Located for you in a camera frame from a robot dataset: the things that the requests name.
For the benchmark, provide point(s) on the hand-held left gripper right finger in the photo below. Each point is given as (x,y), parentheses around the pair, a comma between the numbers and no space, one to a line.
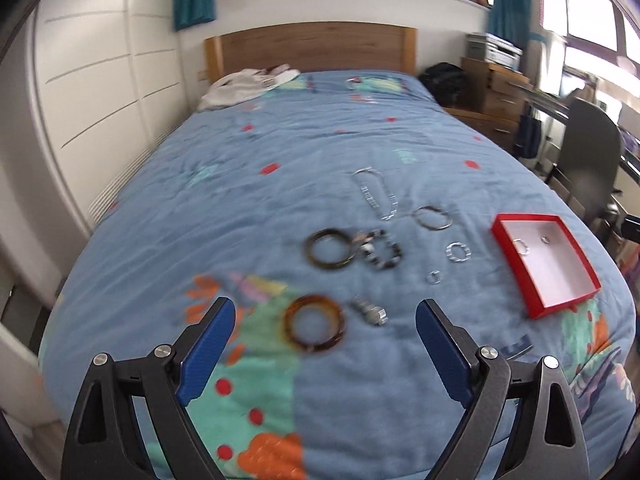
(442,350)

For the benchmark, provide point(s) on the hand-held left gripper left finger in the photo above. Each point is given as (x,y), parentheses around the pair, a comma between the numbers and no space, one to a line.
(207,350)

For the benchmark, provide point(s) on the silver pendant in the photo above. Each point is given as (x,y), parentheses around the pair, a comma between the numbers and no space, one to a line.
(370,312)

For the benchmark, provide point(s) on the amber bangle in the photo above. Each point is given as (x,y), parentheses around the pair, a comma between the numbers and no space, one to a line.
(290,325)

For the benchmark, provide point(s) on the thin silver bangle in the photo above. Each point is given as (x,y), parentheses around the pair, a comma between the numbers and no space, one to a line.
(434,229)

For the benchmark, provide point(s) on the red jewelry box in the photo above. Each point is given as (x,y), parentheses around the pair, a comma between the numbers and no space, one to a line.
(560,280)

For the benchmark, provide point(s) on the dark tortoiseshell bangle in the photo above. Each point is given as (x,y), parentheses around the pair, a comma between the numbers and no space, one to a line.
(307,250)

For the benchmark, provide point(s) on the low wooden bedside table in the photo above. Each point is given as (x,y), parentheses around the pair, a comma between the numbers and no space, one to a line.
(485,125)

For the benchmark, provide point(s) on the dark blue hanging bag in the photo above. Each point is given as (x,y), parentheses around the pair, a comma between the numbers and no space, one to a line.
(529,132)

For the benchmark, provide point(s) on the grey chair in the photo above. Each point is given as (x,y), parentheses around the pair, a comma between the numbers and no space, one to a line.
(587,150)

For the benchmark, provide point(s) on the white garment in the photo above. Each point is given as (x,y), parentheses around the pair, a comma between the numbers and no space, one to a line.
(235,87)

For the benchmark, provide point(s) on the black backpack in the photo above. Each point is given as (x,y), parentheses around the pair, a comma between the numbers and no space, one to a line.
(442,85)

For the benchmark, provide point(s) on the wooden drawer cabinet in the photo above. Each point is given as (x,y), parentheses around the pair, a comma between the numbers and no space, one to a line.
(495,90)

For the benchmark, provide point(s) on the grey desk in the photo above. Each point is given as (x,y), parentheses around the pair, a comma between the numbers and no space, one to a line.
(547,102)

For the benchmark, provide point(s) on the white wardrobe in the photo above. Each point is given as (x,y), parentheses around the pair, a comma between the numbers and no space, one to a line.
(90,85)

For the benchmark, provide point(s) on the grey printer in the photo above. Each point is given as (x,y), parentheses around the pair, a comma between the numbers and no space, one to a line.
(495,50)

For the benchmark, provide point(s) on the wooden headboard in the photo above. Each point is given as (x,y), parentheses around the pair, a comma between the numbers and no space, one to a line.
(310,50)

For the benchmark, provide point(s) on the window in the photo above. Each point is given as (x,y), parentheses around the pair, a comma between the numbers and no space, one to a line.
(590,15)

